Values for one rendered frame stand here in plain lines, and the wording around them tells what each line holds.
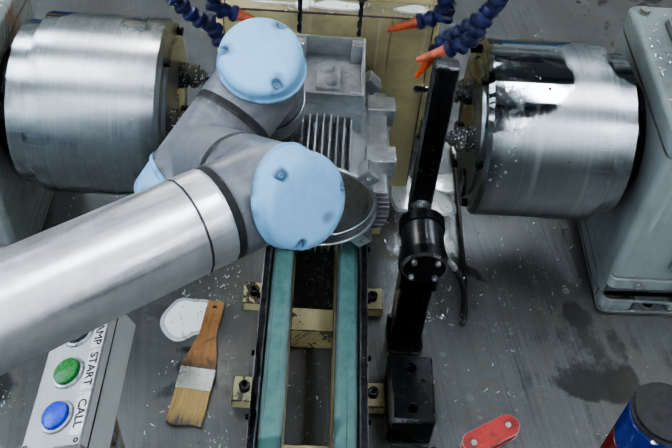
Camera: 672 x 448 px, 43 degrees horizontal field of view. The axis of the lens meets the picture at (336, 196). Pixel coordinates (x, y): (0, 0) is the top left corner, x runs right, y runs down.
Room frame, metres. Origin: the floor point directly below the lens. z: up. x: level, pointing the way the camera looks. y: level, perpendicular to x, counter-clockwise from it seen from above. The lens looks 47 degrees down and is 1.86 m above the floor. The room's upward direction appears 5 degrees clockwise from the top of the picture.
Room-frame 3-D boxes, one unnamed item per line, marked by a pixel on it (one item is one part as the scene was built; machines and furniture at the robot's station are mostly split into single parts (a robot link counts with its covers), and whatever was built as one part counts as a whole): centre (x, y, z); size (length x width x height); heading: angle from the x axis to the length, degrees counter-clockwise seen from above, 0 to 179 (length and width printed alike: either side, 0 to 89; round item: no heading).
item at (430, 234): (0.89, -0.15, 0.92); 0.45 x 0.13 x 0.24; 2
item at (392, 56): (1.06, 0.03, 0.97); 0.30 x 0.11 x 0.34; 92
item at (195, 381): (0.64, 0.17, 0.80); 0.21 x 0.05 x 0.01; 176
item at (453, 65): (0.78, -0.11, 1.12); 0.04 x 0.03 x 0.26; 2
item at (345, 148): (0.85, 0.02, 1.01); 0.20 x 0.19 x 0.19; 1
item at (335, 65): (0.89, 0.03, 1.11); 0.12 x 0.11 x 0.07; 1
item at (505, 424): (0.55, -0.23, 0.81); 0.09 x 0.03 x 0.02; 122
